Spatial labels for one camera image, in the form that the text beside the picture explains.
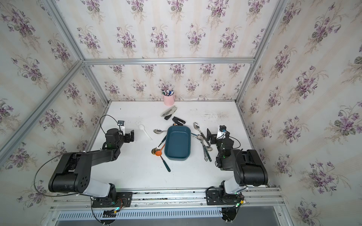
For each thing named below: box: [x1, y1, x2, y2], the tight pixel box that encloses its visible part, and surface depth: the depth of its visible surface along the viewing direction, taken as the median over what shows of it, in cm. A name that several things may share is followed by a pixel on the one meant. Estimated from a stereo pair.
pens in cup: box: [157, 83, 175, 97], surface depth 116 cm
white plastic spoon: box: [138, 123, 153, 141], surface depth 106 cm
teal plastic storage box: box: [164, 125, 192, 162], surface depth 96 cm
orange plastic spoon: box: [155, 143, 165, 156], surface depth 92 cm
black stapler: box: [172, 116, 186, 126], surface depth 106 cm
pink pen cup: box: [162, 92, 176, 107], surface depth 120 cm
